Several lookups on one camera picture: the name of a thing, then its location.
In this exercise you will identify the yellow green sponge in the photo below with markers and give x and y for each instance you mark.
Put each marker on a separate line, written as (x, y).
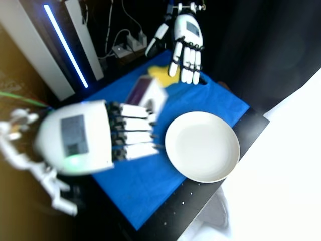
(160, 74)

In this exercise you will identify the white tower with light strip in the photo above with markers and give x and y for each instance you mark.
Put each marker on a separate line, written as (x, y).
(27, 47)

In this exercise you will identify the purple and grey box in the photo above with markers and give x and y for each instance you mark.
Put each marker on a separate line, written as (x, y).
(148, 93)

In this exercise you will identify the blue cloth bag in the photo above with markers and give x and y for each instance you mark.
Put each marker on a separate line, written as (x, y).
(140, 180)

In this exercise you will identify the white power strip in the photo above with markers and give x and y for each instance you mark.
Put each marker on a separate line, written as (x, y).
(121, 50)

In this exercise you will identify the cream round plate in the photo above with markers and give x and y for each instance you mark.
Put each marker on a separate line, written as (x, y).
(200, 145)

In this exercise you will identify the white plug adapter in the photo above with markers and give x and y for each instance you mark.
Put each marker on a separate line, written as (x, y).
(136, 40)

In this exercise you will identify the white grey fabric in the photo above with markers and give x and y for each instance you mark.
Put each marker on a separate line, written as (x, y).
(215, 211)

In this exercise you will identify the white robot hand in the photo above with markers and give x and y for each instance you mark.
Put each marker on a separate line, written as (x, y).
(75, 140)
(188, 27)

